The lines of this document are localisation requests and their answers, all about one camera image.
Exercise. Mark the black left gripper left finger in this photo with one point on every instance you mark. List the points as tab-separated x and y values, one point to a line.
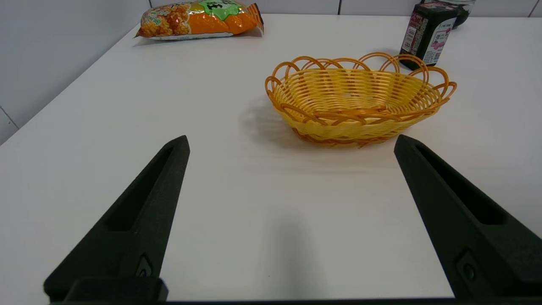
139	220

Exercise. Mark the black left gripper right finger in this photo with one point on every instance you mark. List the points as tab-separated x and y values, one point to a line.
474	237

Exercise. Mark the yellow woven plastic basket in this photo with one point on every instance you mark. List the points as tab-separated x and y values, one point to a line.
360	106

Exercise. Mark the orange snack bag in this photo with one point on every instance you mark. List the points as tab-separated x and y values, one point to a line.
199	21

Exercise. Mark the glass jar with dark contents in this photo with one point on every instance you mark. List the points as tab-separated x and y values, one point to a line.
464	12

